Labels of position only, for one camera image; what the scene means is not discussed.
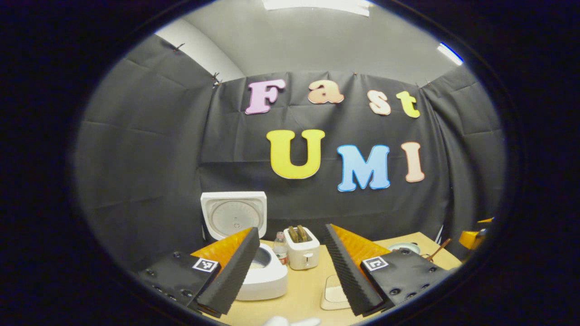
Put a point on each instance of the clear plastic water bottle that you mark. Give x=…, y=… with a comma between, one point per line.
x=280, y=249

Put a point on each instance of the clear glass dish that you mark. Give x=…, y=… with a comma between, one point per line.
x=333, y=296

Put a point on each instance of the white toaster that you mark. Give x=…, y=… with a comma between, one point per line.
x=302, y=256

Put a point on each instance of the pale green plate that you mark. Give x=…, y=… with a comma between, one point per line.
x=405, y=247

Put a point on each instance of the large ceiling light panel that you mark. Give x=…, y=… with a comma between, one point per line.
x=317, y=5

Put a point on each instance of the white rice cooker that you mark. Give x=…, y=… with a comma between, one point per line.
x=233, y=215

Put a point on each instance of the small ceiling light panel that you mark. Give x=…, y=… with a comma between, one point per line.
x=450, y=53

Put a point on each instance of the brown toast slice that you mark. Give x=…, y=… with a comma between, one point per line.
x=302, y=232
x=293, y=233

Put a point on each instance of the brown wooden spoon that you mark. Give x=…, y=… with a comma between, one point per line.
x=439, y=250

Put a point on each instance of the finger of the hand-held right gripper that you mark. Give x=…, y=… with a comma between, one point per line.
x=471, y=239
x=485, y=220

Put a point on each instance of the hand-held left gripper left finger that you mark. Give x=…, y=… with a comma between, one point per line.
x=231, y=276

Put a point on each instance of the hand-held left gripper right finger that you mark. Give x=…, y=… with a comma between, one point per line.
x=351, y=276

